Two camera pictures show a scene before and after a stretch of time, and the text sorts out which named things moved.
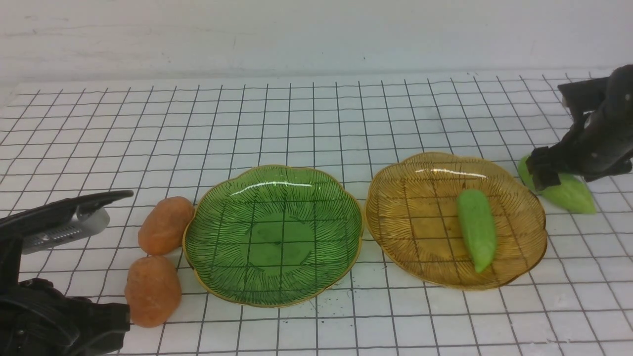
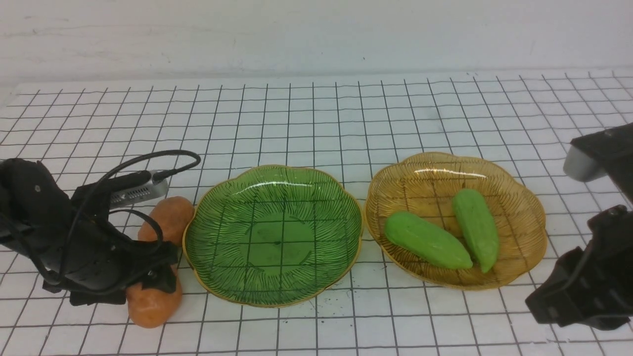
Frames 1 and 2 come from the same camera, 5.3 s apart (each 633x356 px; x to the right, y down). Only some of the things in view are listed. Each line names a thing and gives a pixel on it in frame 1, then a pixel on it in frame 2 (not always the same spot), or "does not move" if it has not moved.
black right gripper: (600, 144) -> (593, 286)
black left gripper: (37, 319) -> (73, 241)
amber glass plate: (413, 224) does not move
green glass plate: (271, 236) does not move
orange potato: (153, 290) does not move
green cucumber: (572, 193) -> (414, 235)
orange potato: (164, 228) does not move
